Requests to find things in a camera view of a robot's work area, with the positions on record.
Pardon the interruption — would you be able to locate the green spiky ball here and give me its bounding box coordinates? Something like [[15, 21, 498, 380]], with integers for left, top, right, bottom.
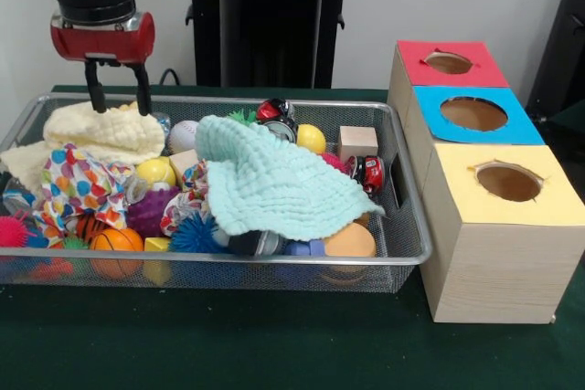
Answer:
[[226, 109, 259, 128]]

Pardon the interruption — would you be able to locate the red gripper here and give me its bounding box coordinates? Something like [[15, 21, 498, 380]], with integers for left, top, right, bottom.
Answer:
[[50, 16, 156, 117]]

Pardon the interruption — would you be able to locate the small wooden cube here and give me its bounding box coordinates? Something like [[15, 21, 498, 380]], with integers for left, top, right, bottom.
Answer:
[[336, 125, 379, 163]]

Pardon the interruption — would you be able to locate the peach orange ball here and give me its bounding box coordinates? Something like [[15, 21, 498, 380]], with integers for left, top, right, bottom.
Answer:
[[323, 222, 378, 265]]

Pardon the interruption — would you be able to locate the pink spiky ball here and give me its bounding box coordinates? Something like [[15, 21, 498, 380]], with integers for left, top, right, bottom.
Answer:
[[0, 215, 30, 249]]

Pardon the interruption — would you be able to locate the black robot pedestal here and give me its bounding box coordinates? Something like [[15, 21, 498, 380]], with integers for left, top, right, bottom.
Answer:
[[176, 0, 368, 90]]

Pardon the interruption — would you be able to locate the colourful polka dot cloth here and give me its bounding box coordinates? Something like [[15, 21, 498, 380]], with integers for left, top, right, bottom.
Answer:
[[32, 142, 136, 243]]

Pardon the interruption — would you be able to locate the shallow clear mesh bin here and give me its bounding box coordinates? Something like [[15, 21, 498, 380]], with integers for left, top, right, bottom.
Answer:
[[0, 91, 433, 295]]

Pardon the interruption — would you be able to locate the cream yellow cloth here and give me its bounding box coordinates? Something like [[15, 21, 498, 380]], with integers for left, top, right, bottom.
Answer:
[[0, 100, 167, 197]]

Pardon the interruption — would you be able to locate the orange toy basketball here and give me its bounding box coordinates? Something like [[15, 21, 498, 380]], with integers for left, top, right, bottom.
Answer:
[[90, 226, 145, 279]]

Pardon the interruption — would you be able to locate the mint green cloth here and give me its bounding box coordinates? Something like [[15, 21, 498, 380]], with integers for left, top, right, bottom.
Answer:
[[194, 114, 385, 243]]

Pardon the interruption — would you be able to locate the yellow ball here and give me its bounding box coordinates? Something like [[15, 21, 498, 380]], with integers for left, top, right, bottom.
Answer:
[[135, 157, 177, 190], [295, 123, 327, 155]]

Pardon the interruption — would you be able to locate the black chair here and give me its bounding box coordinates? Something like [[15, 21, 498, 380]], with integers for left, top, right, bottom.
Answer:
[[528, 0, 585, 126]]

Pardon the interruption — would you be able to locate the white toy baseball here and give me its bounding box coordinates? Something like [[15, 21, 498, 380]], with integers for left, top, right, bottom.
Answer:
[[166, 120, 200, 155]]

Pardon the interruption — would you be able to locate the wooden box with three holes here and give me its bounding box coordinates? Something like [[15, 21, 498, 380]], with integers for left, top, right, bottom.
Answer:
[[388, 40, 585, 325]]

